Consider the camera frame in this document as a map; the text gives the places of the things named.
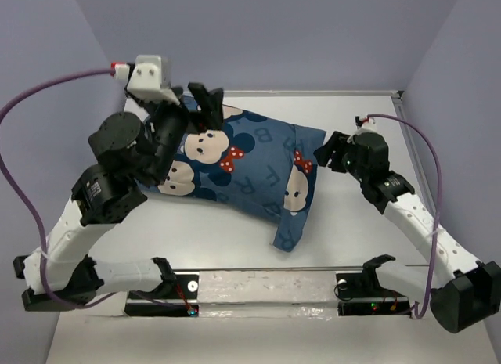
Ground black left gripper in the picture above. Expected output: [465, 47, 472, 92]
[142, 77, 237, 182]

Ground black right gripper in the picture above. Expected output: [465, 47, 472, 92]
[312, 131, 368, 183]

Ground blue letter-print pillowcase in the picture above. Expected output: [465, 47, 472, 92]
[148, 105, 326, 252]

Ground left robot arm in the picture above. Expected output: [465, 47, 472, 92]
[13, 83, 224, 312]

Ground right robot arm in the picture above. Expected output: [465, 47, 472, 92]
[314, 132, 500, 333]

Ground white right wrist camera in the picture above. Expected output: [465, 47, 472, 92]
[354, 116, 377, 135]

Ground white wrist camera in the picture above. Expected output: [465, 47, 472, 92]
[354, 116, 377, 135]
[110, 55, 180, 106]

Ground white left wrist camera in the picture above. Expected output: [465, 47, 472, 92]
[110, 55, 180, 106]

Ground aluminium back table rail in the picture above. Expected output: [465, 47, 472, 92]
[225, 90, 403, 98]

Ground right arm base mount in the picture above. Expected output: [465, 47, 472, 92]
[333, 254, 411, 316]

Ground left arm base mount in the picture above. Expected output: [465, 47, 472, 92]
[123, 271, 200, 318]

